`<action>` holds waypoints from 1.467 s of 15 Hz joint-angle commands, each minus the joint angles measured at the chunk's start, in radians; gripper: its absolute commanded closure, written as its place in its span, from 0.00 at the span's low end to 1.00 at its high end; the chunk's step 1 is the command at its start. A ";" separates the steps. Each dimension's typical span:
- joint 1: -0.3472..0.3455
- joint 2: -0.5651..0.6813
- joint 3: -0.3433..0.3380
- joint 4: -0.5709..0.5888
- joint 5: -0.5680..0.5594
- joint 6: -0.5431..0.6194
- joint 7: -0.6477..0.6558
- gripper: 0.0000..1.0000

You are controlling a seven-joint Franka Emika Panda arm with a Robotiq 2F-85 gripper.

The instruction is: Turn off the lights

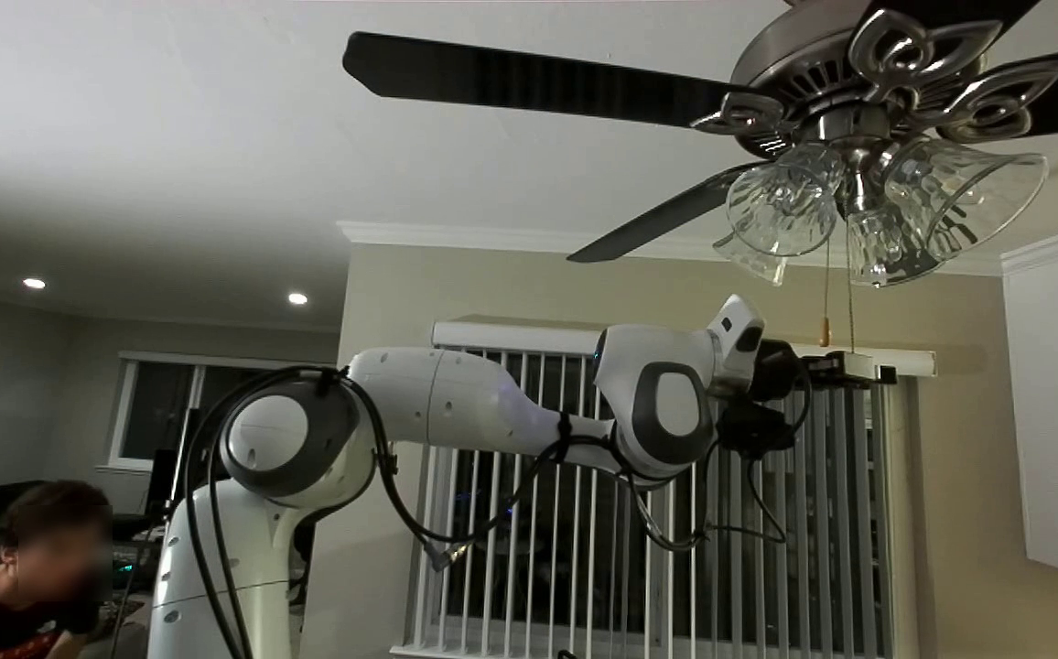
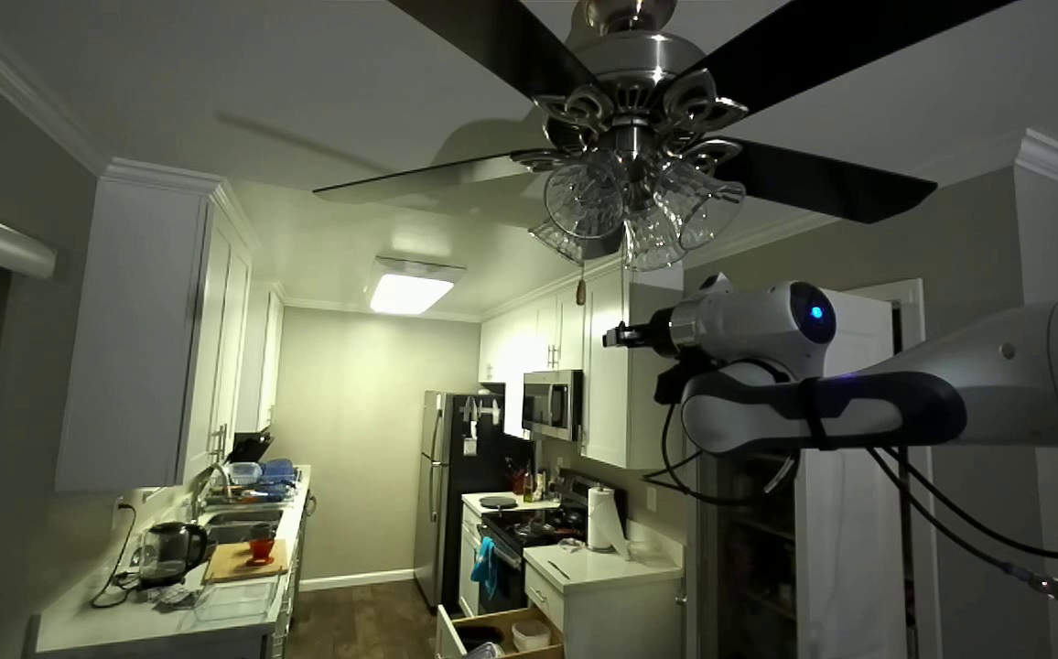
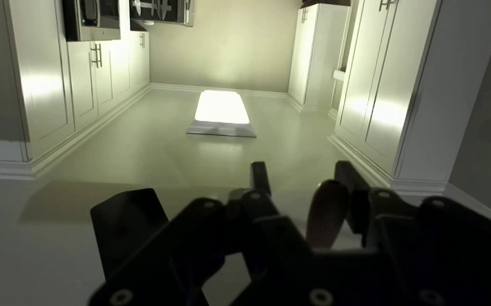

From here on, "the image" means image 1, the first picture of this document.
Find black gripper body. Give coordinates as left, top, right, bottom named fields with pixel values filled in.
left=748, top=337, right=835, bottom=407

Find wooden knob pull chain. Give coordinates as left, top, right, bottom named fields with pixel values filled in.
left=844, top=224, right=859, bottom=367

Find white window valance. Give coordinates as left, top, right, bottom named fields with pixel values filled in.
left=429, top=317, right=940, bottom=384

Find black blade ceiling fan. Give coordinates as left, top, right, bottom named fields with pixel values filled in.
left=342, top=0, right=1058, bottom=294

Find vertical window blinds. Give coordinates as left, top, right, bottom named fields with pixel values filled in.
left=408, top=342, right=928, bottom=659

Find dark living room window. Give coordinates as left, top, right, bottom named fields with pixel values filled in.
left=104, top=351, right=338, bottom=474

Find seated person dark shirt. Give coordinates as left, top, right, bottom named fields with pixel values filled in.
left=0, top=474, right=122, bottom=659

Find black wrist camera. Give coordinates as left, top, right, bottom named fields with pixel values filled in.
left=714, top=397, right=803, bottom=462

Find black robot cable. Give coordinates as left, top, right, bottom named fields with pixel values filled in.
left=614, top=425, right=803, bottom=556
left=360, top=397, right=584, bottom=569
left=174, top=363, right=354, bottom=659

